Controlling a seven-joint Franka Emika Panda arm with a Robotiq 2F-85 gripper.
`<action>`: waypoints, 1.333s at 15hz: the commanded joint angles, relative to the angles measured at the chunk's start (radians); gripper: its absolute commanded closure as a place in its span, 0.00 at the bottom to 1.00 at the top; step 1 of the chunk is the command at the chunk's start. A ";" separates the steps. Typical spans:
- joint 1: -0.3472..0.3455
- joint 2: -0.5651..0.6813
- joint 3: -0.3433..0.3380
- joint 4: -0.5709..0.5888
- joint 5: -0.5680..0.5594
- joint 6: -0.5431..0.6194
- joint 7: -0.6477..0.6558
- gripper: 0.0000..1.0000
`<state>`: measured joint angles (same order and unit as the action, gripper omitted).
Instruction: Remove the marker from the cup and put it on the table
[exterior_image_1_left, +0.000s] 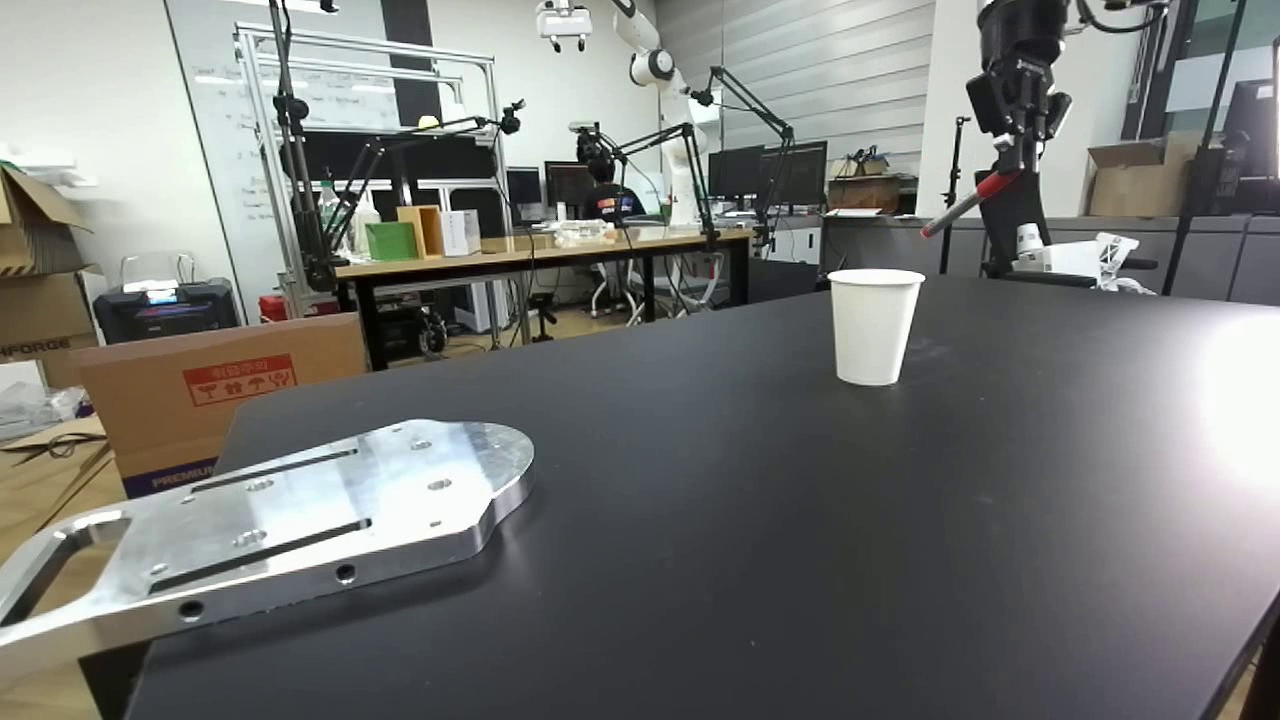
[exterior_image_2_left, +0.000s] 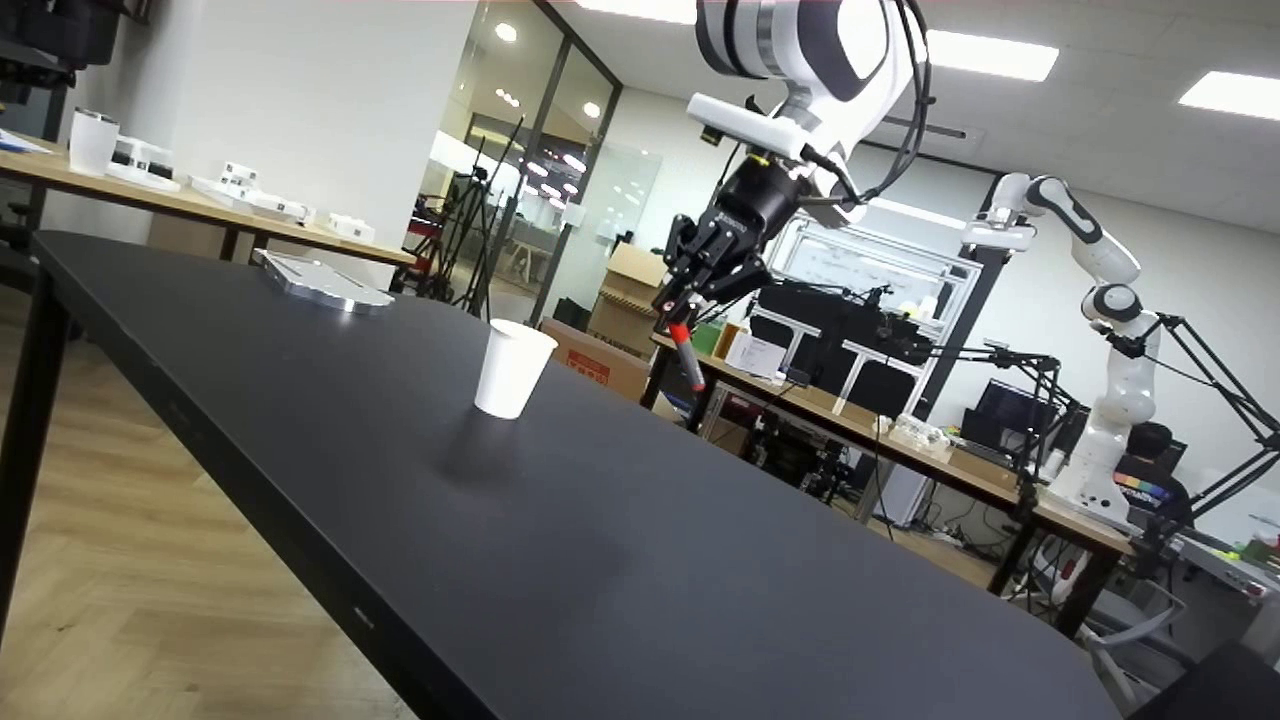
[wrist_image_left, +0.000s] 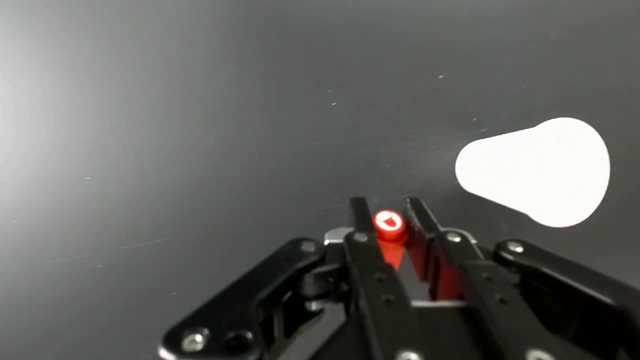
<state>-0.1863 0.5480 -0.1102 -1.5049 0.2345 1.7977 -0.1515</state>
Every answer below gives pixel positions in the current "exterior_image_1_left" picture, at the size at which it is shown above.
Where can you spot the cardboard box with red label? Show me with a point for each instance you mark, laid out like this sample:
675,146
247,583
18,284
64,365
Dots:
160,401

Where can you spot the black computer monitor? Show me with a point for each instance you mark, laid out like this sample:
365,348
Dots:
796,172
735,172

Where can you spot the cardboard box on cabinet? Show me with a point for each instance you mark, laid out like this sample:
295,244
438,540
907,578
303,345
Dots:
1132,186

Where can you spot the black office chair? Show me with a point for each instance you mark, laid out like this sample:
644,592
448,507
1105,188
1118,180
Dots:
1014,242

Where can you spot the ceiling projector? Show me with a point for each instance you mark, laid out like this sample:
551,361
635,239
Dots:
566,24

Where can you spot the aluminium mounting plate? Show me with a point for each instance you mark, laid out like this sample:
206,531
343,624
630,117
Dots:
305,514

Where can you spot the flat cardboard sheets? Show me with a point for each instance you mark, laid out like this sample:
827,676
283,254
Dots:
46,461

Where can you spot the long wooden desk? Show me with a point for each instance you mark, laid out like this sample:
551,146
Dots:
533,248

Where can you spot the wide dark monitor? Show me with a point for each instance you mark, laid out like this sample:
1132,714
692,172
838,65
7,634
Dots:
401,152

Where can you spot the open brown cardboard box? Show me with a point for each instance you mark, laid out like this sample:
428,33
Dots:
28,221

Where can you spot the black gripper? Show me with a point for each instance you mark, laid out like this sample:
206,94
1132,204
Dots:
1022,99

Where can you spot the thin black pole stand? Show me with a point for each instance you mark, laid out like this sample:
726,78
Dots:
953,172

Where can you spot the whiteboard on frame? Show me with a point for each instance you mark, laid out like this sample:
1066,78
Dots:
224,122

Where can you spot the black tripod stand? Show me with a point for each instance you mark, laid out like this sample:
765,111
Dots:
311,201

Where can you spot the orange box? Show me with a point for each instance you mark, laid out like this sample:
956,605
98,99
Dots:
424,228

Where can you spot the white paper cup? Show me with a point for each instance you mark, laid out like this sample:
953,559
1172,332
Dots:
873,324

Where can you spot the tall black slanted pole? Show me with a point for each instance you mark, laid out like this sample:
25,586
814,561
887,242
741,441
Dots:
1200,146

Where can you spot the small white box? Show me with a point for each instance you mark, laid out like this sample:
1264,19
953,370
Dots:
458,235

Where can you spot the green box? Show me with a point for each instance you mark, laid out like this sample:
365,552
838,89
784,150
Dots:
395,242

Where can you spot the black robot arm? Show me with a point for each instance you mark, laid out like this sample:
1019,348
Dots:
1022,24

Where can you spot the black printer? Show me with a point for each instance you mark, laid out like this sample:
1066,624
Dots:
160,313

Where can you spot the crumpled clear plastic bag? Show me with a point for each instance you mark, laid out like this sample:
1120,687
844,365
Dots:
1102,254

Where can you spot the grey low cabinet row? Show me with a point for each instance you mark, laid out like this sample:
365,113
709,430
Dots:
1200,263

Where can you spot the closed brown cardboard box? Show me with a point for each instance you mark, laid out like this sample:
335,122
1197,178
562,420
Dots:
42,309

